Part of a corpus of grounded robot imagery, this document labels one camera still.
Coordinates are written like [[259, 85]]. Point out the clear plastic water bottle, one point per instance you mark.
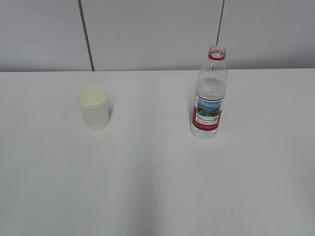
[[210, 92]]

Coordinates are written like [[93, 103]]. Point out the white paper cup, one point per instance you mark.
[[94, 106]]

